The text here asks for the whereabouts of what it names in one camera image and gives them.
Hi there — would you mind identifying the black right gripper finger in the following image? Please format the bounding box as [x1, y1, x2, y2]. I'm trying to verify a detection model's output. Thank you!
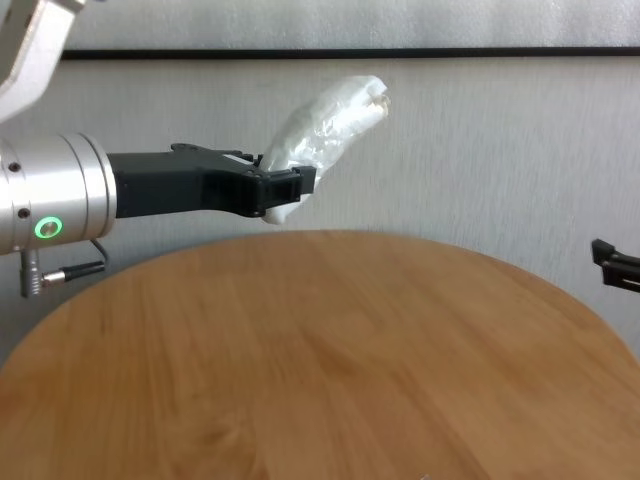
[591, 238, 640, 295]

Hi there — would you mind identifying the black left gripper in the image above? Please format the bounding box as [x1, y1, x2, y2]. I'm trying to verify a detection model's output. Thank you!
[106, 143, 319, 220]

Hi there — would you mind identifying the white plastic-wrapped sandbag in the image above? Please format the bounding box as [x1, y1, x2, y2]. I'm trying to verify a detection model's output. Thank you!
[260, 74, 392, 227]

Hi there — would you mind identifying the black wall rail strip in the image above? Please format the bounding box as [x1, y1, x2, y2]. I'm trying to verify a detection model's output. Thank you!
[62, 46, 640, 61]

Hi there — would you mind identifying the left arm connector cable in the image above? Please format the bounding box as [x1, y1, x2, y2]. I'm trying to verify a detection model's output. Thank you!
[18, 238, 109, 300]

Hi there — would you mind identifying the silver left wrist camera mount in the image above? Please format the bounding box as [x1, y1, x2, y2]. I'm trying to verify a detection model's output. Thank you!
[0, 0, 87, 124]

